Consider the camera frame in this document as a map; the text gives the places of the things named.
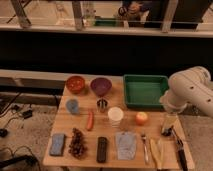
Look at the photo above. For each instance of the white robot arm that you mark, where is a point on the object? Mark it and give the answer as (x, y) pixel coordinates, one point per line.
(189, 86)

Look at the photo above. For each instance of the small metal cup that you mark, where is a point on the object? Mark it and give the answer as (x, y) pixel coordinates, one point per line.
(102, 104)

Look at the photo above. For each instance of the white paper cup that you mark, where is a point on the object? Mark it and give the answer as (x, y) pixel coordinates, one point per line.
(115, 115)

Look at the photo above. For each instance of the blue plastic cup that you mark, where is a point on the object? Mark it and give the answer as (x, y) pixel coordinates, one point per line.
(72, 106)

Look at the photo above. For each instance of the purple bowl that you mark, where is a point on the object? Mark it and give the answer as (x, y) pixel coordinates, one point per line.
(101, 86)

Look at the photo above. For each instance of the orange bowl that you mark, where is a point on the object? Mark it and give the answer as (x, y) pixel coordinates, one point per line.
(75, 84)

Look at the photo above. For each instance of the green plastic tray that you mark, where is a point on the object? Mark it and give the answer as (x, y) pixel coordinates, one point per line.
(144, 91)

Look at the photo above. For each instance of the orange carrot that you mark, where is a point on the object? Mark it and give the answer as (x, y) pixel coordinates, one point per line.
(90, 121)

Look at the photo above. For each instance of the light blue cloth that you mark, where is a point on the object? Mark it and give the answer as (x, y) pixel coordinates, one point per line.
(126, 145)

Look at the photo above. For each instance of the metal fork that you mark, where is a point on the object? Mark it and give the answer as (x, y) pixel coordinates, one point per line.
(146, 157)

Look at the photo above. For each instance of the green box behind glass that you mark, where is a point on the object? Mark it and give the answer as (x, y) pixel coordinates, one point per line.
(105, 22)

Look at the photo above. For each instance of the dark grape bunch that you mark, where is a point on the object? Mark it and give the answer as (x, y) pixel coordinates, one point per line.
(77, 146)

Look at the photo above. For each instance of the blue sponge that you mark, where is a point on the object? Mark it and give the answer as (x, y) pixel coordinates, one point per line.
(57, 144)

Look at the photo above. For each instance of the small black clip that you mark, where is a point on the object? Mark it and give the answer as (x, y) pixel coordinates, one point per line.
(167, 131)

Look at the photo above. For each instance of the person behind glass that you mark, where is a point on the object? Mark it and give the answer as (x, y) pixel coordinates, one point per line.
(131, 11)

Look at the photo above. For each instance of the black handled tool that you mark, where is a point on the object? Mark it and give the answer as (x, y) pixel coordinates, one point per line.
(180, 150)

